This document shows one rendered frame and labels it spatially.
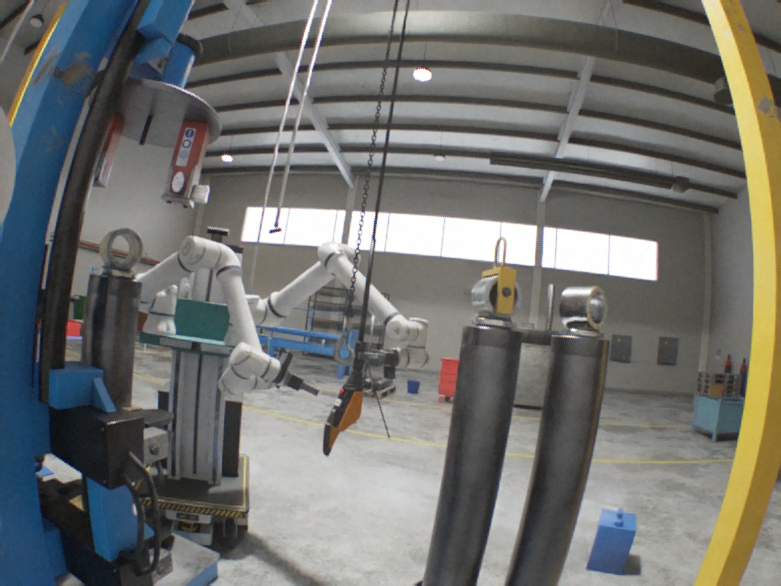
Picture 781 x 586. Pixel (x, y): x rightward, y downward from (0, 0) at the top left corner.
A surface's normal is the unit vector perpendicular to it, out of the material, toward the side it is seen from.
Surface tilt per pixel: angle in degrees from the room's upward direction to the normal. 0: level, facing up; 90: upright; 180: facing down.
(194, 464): 90
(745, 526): 90
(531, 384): 90
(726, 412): 90
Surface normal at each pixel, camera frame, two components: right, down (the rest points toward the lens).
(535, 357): -0.28, -0.11
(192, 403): 0.33, -0.04
